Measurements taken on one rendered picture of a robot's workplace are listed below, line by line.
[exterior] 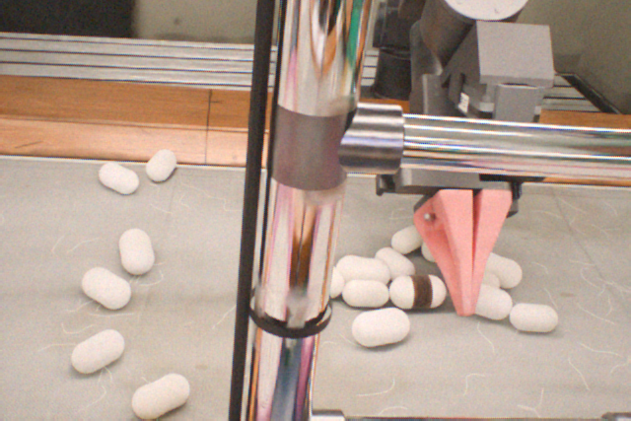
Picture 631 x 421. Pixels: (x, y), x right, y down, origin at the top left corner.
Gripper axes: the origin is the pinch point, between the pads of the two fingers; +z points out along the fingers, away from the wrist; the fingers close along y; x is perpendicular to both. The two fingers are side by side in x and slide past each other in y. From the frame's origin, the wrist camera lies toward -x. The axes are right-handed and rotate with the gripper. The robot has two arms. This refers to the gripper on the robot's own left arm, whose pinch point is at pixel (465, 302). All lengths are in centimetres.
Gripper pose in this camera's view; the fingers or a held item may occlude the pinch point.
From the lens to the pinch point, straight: 48.3
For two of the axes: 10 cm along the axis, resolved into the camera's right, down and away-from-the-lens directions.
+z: -0.1, 9.5, -3.0
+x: -1.3, 3.0, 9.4
